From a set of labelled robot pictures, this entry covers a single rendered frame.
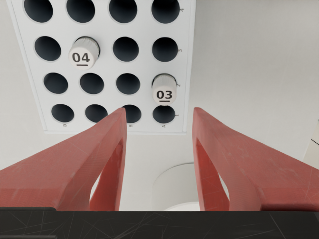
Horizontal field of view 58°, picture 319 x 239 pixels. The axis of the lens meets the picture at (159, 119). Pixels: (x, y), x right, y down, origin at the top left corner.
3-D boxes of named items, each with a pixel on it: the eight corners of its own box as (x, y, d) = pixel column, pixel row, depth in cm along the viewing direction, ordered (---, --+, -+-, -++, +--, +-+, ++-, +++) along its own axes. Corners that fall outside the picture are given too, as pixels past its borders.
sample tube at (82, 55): (111, 37, 17) (96, 71, 13) (90, 37, 17) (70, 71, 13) (109, 16, 16) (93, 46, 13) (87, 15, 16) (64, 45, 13)
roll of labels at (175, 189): (135, 186, 25) (131, 226, 22) (203, 149, 23) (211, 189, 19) (181, 225, 28) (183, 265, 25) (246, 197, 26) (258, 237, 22)
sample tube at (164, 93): (173, 67, 18) (176, 106, 14) (154, 67, 18) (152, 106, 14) (174, 48, 17) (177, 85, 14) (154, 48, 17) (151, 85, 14)
